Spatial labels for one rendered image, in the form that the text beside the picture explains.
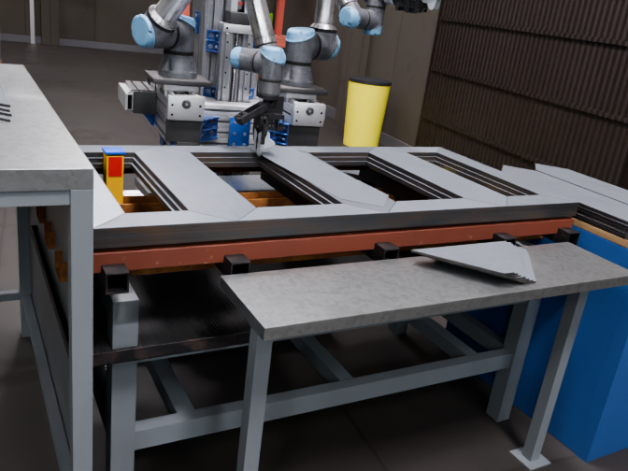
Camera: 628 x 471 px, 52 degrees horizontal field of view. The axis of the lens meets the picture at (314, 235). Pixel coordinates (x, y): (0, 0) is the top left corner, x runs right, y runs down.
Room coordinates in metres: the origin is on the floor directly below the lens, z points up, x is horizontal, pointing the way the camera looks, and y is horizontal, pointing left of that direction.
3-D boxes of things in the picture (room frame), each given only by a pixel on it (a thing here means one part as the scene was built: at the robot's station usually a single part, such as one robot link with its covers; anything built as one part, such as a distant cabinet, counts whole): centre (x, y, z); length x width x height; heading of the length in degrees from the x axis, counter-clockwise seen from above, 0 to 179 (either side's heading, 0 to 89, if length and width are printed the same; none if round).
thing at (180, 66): (2.54, 0.61, 1.09); 0.15 x 0.15 x 0.10
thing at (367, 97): (6.70, -0.36, 0.35); 0.45 x 0.44 x 0.69; 114
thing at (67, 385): (1.66, 0.76, 0.50); 1.30 x 0.04 x 1.01; 31
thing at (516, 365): (2.07, -0.78, 0.34); 0.06 x 0.06 x 0.68; 31
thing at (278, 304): (1.57, -0.38, 0.73); 1.20 x 0.26 x 0.03; 121
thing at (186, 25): (2.54, 0.62, 1.20); 0.13 x 0.12 x 0.14; 150
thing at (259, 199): (2.19, 0.11, 0.70); 1.66 x 0.08 x 0.05; 121
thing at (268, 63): (2.16, 0.22, 1.17); 0.09 x 0.08 x 0.11; 60
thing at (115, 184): (1.88, 0.64, 0.78); 0.05 x 0.05 x 0.19; 31
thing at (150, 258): (1.72, -0.17, 0.78); 1.56 x 0.09 x 0.06; 121
